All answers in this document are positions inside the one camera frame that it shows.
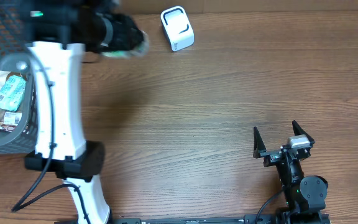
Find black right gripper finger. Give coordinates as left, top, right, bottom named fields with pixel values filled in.
left=291, top=120, right=315, bottom=145
left=253, top=126, right=267, bottom=158

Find green lidded jar with tissues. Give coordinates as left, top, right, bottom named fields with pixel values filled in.
left=101, top=31, right=150, bottom=59

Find yellow liquid bottle silver cap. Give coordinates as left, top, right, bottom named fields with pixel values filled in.
left=16, top=61, right=29, bottom=73

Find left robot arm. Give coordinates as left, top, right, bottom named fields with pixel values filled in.
left=18, top=1, right=147, bottom=223

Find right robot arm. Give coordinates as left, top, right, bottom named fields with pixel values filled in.
left=253, top=121, right=330, bottom=224

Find white barcode scanner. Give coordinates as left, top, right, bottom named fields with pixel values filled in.
left=160, top=6, right=195, bottom=52

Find dark grey plastic basket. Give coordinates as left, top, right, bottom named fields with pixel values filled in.
left=0, top=1, right=38, bottom=154

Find teal tissue pack in basket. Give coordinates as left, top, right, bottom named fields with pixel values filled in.
left=0, top=75, right=26, bottom=111

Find brown snack wrapper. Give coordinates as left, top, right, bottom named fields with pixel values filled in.
left=0, top=70, right=27, bottom=132

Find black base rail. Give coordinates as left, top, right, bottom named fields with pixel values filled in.
left=54, top=213, right=331, bottom=224

